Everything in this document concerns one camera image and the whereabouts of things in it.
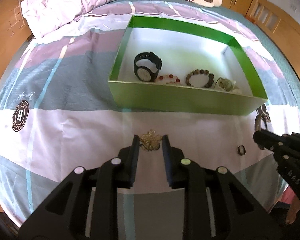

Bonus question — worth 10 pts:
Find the black wrist watch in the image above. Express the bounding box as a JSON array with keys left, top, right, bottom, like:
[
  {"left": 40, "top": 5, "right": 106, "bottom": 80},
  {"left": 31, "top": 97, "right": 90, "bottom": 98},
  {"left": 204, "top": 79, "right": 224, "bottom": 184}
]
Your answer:
[{"left": 134, "top": 51, "right": 162, "bottom": 82}]

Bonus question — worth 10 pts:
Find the brown wooden bead bracelet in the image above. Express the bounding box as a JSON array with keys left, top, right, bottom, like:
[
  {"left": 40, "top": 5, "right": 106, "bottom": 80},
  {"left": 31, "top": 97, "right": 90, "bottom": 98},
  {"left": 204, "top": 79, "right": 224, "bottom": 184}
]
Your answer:
[{"left": 185, "top": 69, "right": 215, "bottom": 89}]

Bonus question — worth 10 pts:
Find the green cardboard box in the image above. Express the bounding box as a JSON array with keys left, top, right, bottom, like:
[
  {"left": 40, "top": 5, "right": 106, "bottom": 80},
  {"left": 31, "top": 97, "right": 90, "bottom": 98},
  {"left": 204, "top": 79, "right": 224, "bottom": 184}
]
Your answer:
[{"left": 108, "top": 16, "right": 268, "bottom": 115}]

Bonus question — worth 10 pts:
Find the wooden bed footboard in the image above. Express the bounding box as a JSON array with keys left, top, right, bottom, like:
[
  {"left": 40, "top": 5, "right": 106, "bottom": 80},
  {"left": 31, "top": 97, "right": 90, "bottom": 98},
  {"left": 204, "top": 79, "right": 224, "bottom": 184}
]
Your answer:
[{"left": 247, "top": 0, "right": 300, "bottom": 80}]

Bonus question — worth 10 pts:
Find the plaid bed quilt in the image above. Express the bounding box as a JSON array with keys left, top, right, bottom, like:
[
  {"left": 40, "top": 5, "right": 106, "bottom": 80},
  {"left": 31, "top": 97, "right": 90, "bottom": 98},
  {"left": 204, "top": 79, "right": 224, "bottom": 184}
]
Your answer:
[{"left": 0, "top": 0, "right": 300, "bottom": 227}]

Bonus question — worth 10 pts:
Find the pink bead bracelet gold charm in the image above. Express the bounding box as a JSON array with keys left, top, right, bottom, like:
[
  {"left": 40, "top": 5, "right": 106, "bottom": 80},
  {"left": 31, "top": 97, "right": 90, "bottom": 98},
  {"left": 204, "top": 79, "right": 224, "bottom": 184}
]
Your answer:
[{"left": 140, "top": 129, "right": 162, "bottom": 151}]

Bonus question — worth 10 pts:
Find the pink pillow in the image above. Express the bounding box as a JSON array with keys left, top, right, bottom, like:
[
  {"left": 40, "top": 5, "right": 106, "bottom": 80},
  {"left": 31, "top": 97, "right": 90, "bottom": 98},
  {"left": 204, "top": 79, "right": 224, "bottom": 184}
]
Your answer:
[{"left": 21, "top": 0, "right": 115, "bottom": 38}]

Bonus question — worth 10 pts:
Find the wooden headboard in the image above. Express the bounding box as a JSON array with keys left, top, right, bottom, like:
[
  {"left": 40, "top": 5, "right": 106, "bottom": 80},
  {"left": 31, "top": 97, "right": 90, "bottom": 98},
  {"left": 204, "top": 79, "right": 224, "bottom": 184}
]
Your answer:
[{"left": 0, "top": 0, "right": 32, "bottom": 79}]

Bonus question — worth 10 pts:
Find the person right hand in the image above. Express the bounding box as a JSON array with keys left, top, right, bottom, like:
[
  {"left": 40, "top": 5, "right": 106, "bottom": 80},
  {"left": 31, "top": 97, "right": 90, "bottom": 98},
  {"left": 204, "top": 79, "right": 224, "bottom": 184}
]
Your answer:
[{"left": 285, "top": 196, "right": 300, "bottom": 224}]

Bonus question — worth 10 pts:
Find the red pink bead bracelet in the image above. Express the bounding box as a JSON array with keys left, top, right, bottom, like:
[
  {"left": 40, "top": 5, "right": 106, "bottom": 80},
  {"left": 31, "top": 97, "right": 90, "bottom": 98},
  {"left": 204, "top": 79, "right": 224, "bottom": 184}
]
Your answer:
[{"left": 157, "top": 73, "right": 181, "bottom": 85}]

